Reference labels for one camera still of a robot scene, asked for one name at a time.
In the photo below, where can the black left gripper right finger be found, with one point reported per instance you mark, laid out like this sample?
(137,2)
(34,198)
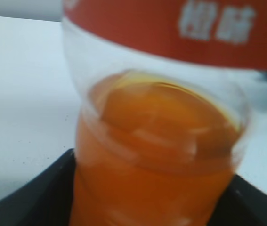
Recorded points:
(241,204)

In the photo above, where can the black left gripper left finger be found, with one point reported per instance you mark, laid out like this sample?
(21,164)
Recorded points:
(44,201)

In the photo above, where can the orange soda plastic bottle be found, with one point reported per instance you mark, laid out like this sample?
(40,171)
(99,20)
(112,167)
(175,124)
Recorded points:
(171,93)

